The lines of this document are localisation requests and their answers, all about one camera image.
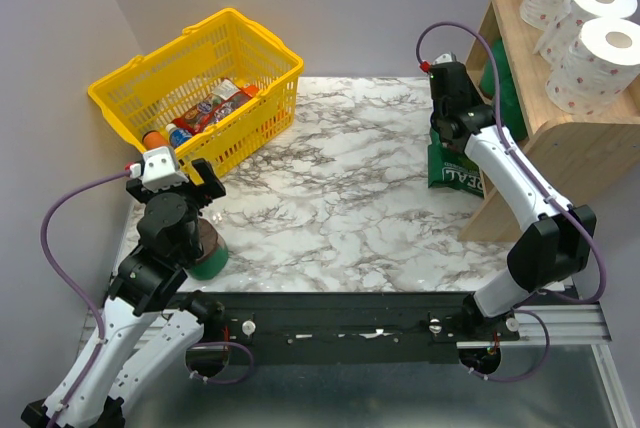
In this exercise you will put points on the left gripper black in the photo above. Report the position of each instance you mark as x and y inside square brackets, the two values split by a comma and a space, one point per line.
[207, 191]

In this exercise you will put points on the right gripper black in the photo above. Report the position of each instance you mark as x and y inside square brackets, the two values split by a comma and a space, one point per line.
[476, 98]

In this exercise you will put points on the green brown roll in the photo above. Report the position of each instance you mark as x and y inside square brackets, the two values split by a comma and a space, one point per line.
[487, 80]
[511, 113]

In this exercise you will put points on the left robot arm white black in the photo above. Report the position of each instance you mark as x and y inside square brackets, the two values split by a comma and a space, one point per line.
[111, 372]

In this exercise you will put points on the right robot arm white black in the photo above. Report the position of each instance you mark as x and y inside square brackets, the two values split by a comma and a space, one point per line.
[554, 243]

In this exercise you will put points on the wooden two-tier shelf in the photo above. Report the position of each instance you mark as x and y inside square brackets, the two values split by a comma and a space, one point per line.
[581, 156]

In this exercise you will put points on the blue label bottle white cap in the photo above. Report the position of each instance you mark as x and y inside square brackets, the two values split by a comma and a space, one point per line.
[177, 136]

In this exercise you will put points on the orange bottle in basket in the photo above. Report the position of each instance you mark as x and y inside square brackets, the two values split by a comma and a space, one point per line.
[153, 140]

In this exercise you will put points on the green snack bag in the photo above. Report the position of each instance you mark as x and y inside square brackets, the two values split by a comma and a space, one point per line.
[449, 169]

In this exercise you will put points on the yellow plastic shopping basket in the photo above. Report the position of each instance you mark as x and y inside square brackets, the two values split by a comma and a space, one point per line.
[152, 90]

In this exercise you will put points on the red snack bag in basket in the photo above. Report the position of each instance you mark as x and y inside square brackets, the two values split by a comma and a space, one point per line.
[221, 101]

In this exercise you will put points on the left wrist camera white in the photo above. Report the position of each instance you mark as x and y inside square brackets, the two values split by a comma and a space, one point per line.
[159, 169]

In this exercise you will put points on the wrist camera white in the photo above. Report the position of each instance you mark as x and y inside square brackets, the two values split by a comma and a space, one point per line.
[159, 169]
[447, 57]

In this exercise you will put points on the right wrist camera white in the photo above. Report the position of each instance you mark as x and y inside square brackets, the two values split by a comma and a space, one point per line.
[447, 57]

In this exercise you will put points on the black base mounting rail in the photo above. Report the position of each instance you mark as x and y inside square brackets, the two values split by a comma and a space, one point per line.
[352, 328]

